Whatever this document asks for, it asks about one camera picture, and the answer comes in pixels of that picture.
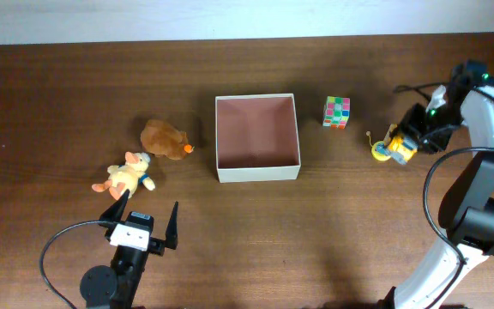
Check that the yellow grey toy truck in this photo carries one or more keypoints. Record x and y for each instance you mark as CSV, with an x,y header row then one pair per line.
x,y
402,148

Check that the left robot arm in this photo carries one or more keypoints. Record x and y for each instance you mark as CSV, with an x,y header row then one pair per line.
x,y
115,285

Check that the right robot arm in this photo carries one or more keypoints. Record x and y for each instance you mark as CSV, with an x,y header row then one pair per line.
x,y
465,224

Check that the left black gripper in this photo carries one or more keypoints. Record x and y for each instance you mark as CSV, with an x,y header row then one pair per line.
x,y
158,245

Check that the yellow plush duck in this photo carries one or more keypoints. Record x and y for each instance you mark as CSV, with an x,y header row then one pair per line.
x,y
127,177

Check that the multicolour puzzle cube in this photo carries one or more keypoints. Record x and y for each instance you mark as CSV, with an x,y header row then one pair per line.
x,y
336,112

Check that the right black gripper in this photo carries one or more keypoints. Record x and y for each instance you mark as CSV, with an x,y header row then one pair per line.
x,y
412,119

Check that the brown plush bear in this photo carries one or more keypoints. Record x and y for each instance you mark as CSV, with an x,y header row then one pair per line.
x,y
164,140

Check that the yellow wooden rattle drum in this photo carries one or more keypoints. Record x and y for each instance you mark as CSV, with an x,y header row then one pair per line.
x,y
379,150

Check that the white cardboard box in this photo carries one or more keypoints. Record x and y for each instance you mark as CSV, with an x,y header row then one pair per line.
x,y
256,138

